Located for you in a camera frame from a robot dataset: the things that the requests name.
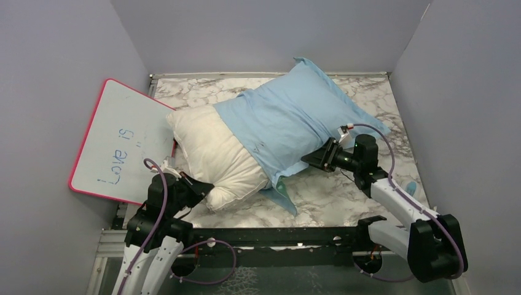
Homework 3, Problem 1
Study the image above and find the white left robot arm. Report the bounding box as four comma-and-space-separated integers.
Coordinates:
112, 173, 214, 294

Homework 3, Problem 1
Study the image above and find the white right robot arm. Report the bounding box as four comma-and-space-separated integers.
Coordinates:
301, 134, 468, 283

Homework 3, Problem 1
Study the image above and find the blue white small packet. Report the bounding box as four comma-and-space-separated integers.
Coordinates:
400, 179, 421, 198

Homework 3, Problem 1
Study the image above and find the white pillow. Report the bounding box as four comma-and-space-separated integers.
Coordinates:
166, 105, 270, 211

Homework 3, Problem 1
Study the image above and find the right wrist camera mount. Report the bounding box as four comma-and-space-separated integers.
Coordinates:
337, 124, 354, 148

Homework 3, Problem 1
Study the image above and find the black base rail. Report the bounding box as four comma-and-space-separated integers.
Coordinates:
173, 227, 380, 270

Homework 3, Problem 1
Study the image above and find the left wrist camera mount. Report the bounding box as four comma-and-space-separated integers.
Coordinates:
157, 156, 181, 178

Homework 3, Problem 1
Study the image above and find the light blue pillowcase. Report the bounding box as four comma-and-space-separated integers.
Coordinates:
214, 57, 390, 215

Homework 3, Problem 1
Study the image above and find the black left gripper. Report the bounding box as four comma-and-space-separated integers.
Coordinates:
167, 170, 214, 217

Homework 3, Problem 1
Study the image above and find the green patterned cloth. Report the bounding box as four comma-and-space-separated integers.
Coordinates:
276, 180, 288, 197

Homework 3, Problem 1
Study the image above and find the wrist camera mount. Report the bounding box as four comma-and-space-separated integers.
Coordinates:
157, 156, 181, 178
337, 124, 354, 148

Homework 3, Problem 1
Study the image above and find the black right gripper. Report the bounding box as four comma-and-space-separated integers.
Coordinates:
302, 136, 362, 173

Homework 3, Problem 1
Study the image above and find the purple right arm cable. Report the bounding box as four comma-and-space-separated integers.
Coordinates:
350, 123, 466, 280

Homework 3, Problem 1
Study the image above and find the pink framed whiteboard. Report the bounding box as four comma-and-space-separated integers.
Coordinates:
68, 79, 174, 205

